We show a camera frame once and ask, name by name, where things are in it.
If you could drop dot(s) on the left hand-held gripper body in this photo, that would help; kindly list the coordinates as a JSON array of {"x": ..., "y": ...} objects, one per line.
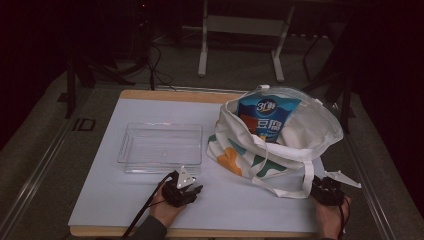
[{"x": 173, "y": 196}]

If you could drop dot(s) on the white canvas tote bag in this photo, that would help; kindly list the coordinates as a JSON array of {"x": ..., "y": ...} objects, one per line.
[{"x": 310, "y": 133}]

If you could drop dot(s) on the person's left hand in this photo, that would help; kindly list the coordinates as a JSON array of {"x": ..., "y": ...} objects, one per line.
[{"x": 166, "y": 211}]

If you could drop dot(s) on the clear plastic container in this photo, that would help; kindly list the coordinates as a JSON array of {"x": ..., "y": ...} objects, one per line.
[{"x": 160, "y": 146}]

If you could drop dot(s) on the white metal stand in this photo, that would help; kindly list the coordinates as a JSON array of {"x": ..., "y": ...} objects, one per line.
[{"x": 243, "y": 25}]

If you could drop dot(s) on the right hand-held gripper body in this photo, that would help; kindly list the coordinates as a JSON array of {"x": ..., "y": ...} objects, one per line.
[{"x": 328, "y": 193}]

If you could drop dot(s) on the metal floor rail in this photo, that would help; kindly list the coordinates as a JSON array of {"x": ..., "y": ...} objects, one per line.
[
  {"x": 370, "y": 186},
  {"x": 30, "y": 186}
]

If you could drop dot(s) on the person's right hand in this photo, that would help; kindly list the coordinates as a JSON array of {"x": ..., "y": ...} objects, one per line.
[{"x": 328, "y": 216}]

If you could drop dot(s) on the blue snack bag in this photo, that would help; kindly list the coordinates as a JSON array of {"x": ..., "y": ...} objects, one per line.
[{"x": 266, "y": 113}]

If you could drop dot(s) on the black metal stand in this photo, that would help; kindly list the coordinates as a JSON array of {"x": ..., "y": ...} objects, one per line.
[
  {"x": 71, "y": 86},
  {"x": 343, "y": 83}
]

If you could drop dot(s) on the white table mat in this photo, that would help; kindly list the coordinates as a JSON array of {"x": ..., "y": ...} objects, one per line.
[{"x": 133, "y": 200}]

